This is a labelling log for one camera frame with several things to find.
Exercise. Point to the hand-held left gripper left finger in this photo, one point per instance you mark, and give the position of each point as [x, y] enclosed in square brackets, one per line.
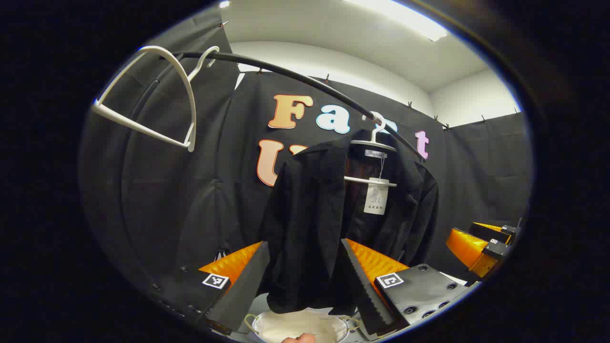
[240, 290]

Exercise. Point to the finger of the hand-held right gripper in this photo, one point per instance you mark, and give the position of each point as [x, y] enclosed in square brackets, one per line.
[467, 247]
[491, 231]

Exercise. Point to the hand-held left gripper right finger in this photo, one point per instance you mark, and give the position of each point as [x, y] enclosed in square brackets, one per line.
[364, 290]

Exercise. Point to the white laundry hamper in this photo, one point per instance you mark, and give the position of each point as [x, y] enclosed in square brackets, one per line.
[300, 326]

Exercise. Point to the black knit jacket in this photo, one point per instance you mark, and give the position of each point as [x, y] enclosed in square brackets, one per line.
[310, 224]

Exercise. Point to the white jacket hanger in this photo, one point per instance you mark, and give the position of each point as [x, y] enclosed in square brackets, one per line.
[376, 141]

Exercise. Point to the empty white plastic hanger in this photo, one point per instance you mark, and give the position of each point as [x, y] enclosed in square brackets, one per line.
[188, 95]

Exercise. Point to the white paper garment tag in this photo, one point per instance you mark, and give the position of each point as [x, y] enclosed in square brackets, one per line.
[376, 197]

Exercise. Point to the black backdrop cloth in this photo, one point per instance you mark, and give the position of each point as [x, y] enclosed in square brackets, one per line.
[190, 190]

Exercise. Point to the row of black backdrop clips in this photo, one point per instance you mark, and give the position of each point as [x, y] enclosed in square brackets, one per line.
[409, 104]

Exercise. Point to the large ceiling light panel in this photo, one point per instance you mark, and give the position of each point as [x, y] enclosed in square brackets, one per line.
[410, 19]

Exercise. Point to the small ceiling light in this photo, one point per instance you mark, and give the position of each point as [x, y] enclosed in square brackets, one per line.
[224, 4]

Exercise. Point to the black clothes rail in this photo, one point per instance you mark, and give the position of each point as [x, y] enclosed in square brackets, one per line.
[305, 79]

